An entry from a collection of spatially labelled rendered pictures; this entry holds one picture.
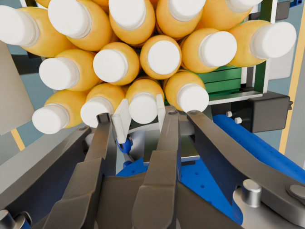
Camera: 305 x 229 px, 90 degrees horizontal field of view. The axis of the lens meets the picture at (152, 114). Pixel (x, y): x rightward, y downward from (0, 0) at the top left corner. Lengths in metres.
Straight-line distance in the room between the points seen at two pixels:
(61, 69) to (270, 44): 0.25
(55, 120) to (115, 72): 0.11
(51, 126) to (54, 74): 0.07
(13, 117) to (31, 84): 1.30
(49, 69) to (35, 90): 1.39
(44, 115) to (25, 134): 1.60
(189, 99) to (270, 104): 0.19
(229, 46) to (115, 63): 0.14
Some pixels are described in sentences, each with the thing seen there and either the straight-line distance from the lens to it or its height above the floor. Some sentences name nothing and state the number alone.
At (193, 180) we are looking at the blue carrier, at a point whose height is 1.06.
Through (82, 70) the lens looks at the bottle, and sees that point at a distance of 0.24.
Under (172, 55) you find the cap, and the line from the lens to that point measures 0.20.
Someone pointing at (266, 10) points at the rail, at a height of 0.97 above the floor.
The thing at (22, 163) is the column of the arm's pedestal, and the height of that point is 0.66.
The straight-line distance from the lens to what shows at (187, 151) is 0.30.
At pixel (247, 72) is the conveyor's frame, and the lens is 0.45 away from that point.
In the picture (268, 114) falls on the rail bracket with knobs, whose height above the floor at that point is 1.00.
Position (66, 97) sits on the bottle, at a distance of 0.27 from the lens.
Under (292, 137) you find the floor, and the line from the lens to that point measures 1.98.
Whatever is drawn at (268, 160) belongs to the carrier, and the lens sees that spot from 0.86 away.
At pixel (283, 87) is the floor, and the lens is 1.71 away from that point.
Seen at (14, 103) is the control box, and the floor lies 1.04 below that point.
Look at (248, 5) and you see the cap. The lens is 0.23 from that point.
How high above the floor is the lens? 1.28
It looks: 70 degrees down
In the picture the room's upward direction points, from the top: 178 degrees clockwise
